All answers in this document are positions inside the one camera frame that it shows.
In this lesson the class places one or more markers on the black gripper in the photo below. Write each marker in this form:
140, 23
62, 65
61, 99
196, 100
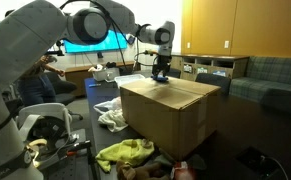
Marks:
161, 66

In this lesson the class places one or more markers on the white plastic bag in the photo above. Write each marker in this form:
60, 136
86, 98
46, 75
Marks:
113, 104

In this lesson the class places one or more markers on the yellow microfiber cloth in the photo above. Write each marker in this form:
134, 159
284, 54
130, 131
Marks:
131, 151

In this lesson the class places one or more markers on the brown plush moose toy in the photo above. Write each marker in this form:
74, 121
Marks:
147, 172

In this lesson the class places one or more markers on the blue sponge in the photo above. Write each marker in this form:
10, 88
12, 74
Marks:
160, 79

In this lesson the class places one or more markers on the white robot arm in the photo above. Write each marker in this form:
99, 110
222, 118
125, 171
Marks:
28, 32

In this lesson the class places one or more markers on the large cardboard box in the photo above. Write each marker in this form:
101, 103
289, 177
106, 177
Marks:
177, 115

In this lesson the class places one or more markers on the clear plastic container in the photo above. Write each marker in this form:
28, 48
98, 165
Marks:
121, 80

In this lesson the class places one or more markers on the white cloth rag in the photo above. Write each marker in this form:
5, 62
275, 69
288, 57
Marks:
113, 120

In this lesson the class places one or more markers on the black office chair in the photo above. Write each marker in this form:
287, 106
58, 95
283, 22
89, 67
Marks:
63, 89

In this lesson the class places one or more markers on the green plaid sofa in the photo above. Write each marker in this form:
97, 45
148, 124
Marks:
267, 80

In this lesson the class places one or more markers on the person in striped shirt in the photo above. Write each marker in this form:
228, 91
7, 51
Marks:
34, 86

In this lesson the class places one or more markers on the wall mounted TV screen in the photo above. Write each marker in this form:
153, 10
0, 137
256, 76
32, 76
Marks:
114, 41

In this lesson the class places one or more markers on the black camera on tripod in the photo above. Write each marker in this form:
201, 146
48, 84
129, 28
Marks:
56, 49

